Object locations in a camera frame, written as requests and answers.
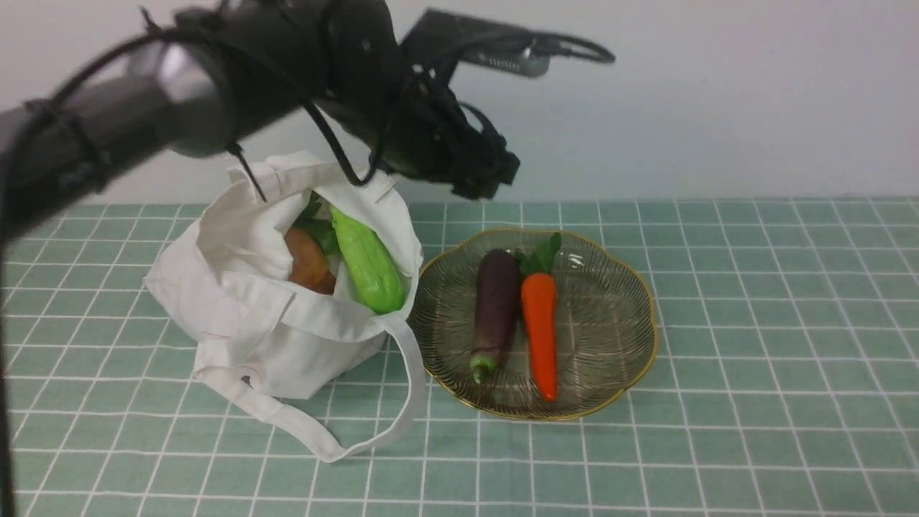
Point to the gold-rimmed glass plate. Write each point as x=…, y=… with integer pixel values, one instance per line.
x=606, y=337

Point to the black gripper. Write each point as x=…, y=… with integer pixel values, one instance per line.
x=420, y=130

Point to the orange carrot on plate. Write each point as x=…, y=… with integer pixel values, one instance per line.
x=538, y=297

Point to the white cloth tote bag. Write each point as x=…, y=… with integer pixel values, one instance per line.
x=262, y=340

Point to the green cucumber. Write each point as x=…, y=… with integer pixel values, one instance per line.
x=376, y=279

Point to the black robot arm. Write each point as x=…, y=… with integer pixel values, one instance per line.
x=217, y=76

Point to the orange carrot in bag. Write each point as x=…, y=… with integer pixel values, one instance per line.
x=310, y=266

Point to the purple eggplant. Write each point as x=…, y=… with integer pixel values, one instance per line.
x=496, y=312

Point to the green checkered tablecloth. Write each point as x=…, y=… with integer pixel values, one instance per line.
x=786, y=383

